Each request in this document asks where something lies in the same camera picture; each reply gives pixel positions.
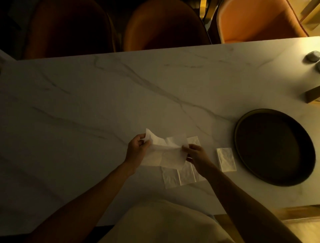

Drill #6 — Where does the person's left forearm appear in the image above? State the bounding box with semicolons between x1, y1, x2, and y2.
24;160;137;243

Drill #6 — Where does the person's right forearm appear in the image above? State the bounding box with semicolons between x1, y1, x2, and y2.
197;163;303;243

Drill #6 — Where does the orange upholstered chair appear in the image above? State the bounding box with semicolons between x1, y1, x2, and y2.
216;0;310;44

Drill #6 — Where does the round black tray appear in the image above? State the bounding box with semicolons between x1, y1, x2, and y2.
234;108;316;187

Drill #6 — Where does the gold rectangular box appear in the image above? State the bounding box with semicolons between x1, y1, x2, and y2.
305;86;320;104

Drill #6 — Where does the person's right hand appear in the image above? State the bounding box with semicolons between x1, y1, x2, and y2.
181;144;213;177

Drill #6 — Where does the folded white paper napkin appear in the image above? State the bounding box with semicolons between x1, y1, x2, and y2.
216;147;237;173

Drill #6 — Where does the white paper napkin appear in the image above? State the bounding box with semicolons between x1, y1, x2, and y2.
177;161;196;186
187;136;207;182
216;147;237;173
140;128;189;170
161;166;181;190

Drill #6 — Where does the person's white apron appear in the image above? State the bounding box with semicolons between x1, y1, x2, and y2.
97;200;236;243

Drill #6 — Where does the person's left hand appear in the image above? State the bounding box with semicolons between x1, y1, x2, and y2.
124;134;152;176

